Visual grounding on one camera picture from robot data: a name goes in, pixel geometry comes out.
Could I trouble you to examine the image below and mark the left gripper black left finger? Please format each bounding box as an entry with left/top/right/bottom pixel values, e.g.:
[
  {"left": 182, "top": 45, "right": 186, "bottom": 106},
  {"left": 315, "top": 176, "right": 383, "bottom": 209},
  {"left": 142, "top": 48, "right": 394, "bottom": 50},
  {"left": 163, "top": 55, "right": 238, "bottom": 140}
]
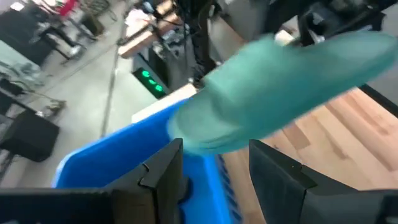
[{"left": 104, "top": 138, "right": 185, "bottom": 224}]

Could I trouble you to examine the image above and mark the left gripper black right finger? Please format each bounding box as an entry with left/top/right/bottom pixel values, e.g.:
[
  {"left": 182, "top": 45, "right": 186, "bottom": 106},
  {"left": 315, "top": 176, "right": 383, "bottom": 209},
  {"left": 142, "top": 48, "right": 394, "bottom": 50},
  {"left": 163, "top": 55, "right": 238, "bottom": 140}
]
[{"left": 248, "top": 139, "right": 398, "bottom": 224}]

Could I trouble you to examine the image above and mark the light teal rubber slide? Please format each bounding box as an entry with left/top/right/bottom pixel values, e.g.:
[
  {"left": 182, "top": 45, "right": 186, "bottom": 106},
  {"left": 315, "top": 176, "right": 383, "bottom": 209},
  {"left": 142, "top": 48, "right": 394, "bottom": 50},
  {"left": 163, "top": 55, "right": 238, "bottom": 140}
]
[{"left": 167, "top": 30, "right": 398, "bottom": 156}]

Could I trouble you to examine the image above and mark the blue plastic bin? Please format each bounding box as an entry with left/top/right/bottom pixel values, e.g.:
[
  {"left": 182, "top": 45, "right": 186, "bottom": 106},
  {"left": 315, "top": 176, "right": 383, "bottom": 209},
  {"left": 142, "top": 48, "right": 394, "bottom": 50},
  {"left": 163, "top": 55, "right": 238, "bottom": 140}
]
[{"left": 51, "top": 98, "right": 244, "bottom": 224}]

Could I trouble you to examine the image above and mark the black box with green lights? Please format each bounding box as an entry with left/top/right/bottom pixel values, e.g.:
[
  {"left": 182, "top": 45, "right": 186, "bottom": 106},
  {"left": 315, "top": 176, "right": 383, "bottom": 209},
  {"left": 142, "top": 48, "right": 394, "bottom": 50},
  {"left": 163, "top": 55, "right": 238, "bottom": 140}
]
[{"left": 132, "top": 66, "right": 171, "bottom": 100}]

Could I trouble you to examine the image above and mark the thin metal pole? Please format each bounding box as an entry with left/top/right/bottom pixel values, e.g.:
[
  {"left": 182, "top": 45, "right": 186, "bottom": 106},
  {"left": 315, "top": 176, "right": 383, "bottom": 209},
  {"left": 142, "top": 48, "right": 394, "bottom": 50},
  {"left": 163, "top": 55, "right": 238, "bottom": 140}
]
[{"left": 98, "top": 18, "right": 129, "bottom": 138}]

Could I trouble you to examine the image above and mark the black floor box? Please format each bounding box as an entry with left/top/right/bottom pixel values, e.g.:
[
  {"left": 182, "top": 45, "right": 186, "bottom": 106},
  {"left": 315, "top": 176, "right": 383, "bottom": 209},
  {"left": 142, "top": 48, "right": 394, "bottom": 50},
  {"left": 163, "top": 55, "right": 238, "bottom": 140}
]
[{"left": 0, "top": 109, "right": 60, "bottom": 163}]

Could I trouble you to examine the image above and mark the wooden background desk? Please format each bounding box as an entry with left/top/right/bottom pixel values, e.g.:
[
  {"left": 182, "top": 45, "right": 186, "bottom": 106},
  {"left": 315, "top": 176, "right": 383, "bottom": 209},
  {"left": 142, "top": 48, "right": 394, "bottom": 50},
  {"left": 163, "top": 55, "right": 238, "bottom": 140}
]
[{"left": 117, "top": 0, "right": 184, "bottom": 60}]

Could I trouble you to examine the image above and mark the black background desk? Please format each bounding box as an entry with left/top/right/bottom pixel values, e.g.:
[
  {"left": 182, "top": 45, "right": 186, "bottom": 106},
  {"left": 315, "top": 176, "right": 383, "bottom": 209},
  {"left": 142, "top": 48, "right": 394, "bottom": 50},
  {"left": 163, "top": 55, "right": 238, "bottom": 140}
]
[{"left": 0, "top": 9, "right": 57, "bottom": 68}]

